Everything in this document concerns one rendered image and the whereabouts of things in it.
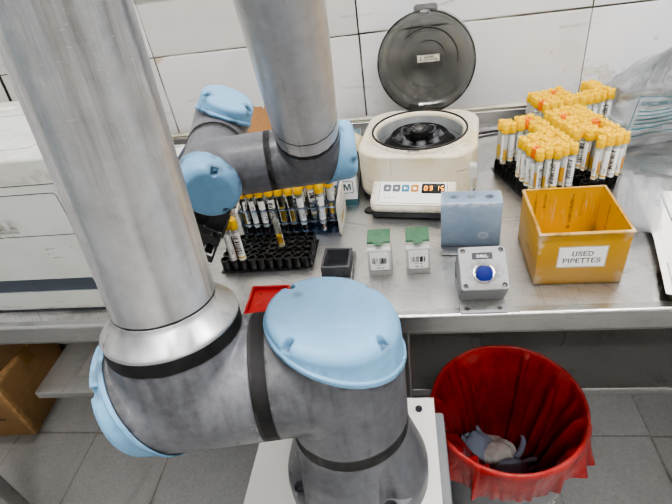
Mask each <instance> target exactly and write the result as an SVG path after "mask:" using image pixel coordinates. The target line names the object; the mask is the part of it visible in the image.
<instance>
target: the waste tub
mask: <svg viewBox="0 0 672 504"><path fill-rule="evenodd" d="M522 193H523V196H522V205H521V214H520V222H519V231H518V240H519V243H520V246H521V249H522V252H523V255H524V258H525V261H526V264H527V267H528V270H529V274H530V277H531V280H532V283H533V285H545V284H580V283H614V282H620V281H621V277H622V274H623V270H624V267H625V263H626V260H627V257H628V253H629V250H630V246H631V243H632V239H633V236H634V233H637V230H636V229H635V227H634V226H633V224H632V223H631V221H630V220H629V218H628V217H627V215H626V214H625V212H624V211H623V209H622V208H621V206H620V205H619V203H618V202H617V200H616V199H615V197H614V195H613V194H612V192H611V191H610V189H609V188H608V186H607V185H591V186H574V187H557V188H540V189H523V190H522Z"/></svg>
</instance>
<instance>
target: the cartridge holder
mask: <svg viewBox="0 0 672 504"><path fill-rule="evenodd" d="M355 262H356V251H353V250H352V248H325V251H324V255H323V259H322V264H321V273H322V275H321V277H341V278H347V279H352V280H353V276H354V269H355Z"/></svg>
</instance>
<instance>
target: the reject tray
mask: <svg viewBox="0 0 672 504"><path fill-rule="evenodd" d="M284 288H287V289H291V287H290V285H268V286H252V289H251V292H250V295H249V298H248V301H247V304H246V307H245V310H244V313H243V314H247V313H254V312H262V311H266V308H267V306H268V304H269V302H270V300H271V299H272V298H273V297H274V296H275V295H276V294H277V293H278V292H279V291H280V290H282V289H284Z"/></svg>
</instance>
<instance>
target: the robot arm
mask: <svg viewBox="0 0 672 504"><path fill-rule="evenodd" d="M233 4H234V7H235V10H236V13H237V17H238V20H239V23H240V27H241V30H242V33H243V36H244V40H245V43H246V46H247V49H248V53H249V56H250V59H251V63H252V66H253V69H254V72H255V76H256V79H257V82H258V85H259V89H260V92H261V95H262V99H263V102H264V105H265V108H266V112H267V115H268V118H269V121H270V125H271V128H272V130H265V131H260V132H253V133H247V132H248V129H249V127H250V126H251V119H252V115H253V111H254V107H253V104H252V102H251V101H250V99H249V98H248V97H247V96H246V95H244V94H243V93H241V92H239V91H238V90H235V89H233V88H230V87H227V86H223V85H209V86H206V87H205V88H203V89H202V90H201V92H200V95H199V99H198V102H197V104H196V105H195V113H194V118H193V122H192V125H191V129H190V132H189V136H188V140H187V145H186V148H185V152H184V155H183V158H182V159H181V161H180V163H179V159H178V156H177V153H176V149H175V146H174V142H173V139H172V135H171V132H170V128H169V125H168V121H167V118H166V114H165V111H164V107H163V104H162V101H161V97H160V94H159V90H158V87H157V83H156V80H155V76H154V73H153V69H152V66H151V62H150V59H149V56H148V52H147V49H146V45H145V42H144V38H143V35H142V31H141V28H140V24H139V21H138V17H137V14H136V10H135V7H134V4H133V0H0V58H1V60H2V63H3V65H4V68H5V70H6V72H7V75H8V77H9V79H10V82H11V84H12V86H13V89H14V91H15V94H16V96H17V98H18V101H19V103H20V105H21V108H22V110H23V113H24V115H25V117H26V120H27V122H28V124H29V127H30V129H31V131H32V134H33V136H34V139H35V141H36V143H37V146H38V148H39V150H40V153H41V155H42V158H43V160H44V162H45V165H46V167H47V169H48V172H49V174H50V176H51V179H52V181H53V184H54V186H55V188H56V191H57V193H58V195H59V198H60V200H61V203H62V205H63V207H64V210H65V212H66V215H67V217H68V219H69V222H70V224H71V226H72V229H73V231H74V233H75V236H76V238H77V240H78V243H79V245H80V247H81V250H82V252H83V255H84V257H85V259H86V262H87V264H88V266H89V269H90V271H91V274H92V276H93V278H94V281H95V283H96V285H97V288H98V290H99V292H100V295H101V297H102V300H103V302H104V304H105V307H106V309H107V311H108V314H109V316H110V317H109V319H108V320H107V322H106V323H105V325H104V327H103V329H102V330H101V333H100V337H99V345H98V347H97V348H96V350H95V352H94V355H93V358H92V361H91V366H90V373H89V387H90V388H91V389H93V391H94V398H92V399H91V404H92V408H93V412H94V415H95V418H96V420H97V423H98V425H99V427H100V429H101V431H102V432H103V434H104V435H105V437H106V438H107V439H108V441H109V442H110V443H111V444H112V445H113V446H114V447H115V448H117V449H118V450H119V451H121V452H123V453H125V454H127V455H130V456H134V457H153V456H159V457H165V458H170V457H176V456H180V455H183V454H185V453H188V452H196V451H203V450H210V449H218V448H225V447H232V446H240V445H247V444H254V443H262V442H269V441H276V440H283V439H290V438H293V441H292V445H291V450H290V454H289V460H288V477H289V483H290V486H291V490H292V493H293V497H294V500H295V502H296V504H421V503H422V501H423V499H424V496H425V494H426V490H427V486H428V480H429V467H428V454H427V450H426V446H425V443H424V441H423V438H422V436H421V434H420V433H419V431H418V429H417V428H416V426H415V424H414V423H413V421H412V419H411V417H410V416H409V414H408V401H407V386H406V372H405V363H406V358H407V352H406V345H405V342H404V339H403V337H402V331H401V324H400V319H399V316H398V314H397V312H396V310H395V308H394V306H393V305H392V304H391V302H390V301H389V300H388V299H387V298H386V297H385V296H384V295H383V294H381V293H380V292H379V291H377V290H375V289H372V288H369V287H368V286H367V285H366V284H364V283H362V282H359V281H356V280H352V279H347V278H341V277H315V278H309V279H305V280H301V281H298V282H295V283H293V284H292V285H291V289H287V288H284V289H282V290H280V291H279V292H278V293H277V294H276V295H275V296H274V297H273V298H272V299H271V300H270V302H269V304H268V306H267V308H266V311H262V312H254V313H247V314H241V311H240V307H239V303H238V300H237V297H236V295H235V293H234V292H233V291H232V290H231V289H230V288H228V287H227V286H225V285H222V284H220V283H217V282H215V281H213V277H212V274H211V270H210V267H209V263H208V262H210V263H212V262H213V259H214V256H215V253H216V250H217V247H219V243H220V241H221V238H222V239H223V238H224V235H225V232H226V229H227V226H228V223H229V220H230V217H231V215H230V213H231V210H232V209H233V208H234V207H235V206H236V204H237V202H238V200H239V199H240V197H241V195H248V194H255V193H263V192H270V191H274V190H280V189H287V188H294V187H301V186H308V185H316V184H323V183H324V184H331V183H333V182H336V181H341V180H346V179H351V178H353V177H354V176H355V175H356V174H357V172H358V159H357V149H356V141H355V135H354V129H353V125H352V123H351V122H350V121H349V120H346V119H344V120H338V118H337V108H336V97H335V87H334V76H333V66H332V56H331V45H330V35H329V24H328V14H327V4H326V0H233ZM205 245H206V246H205ZM204 247H205V248H204ZM213 250H214V251H213ZM212 252H213V254H212ZM207 253H210V254H212V256H209V255H206V254H207Z"/></svg>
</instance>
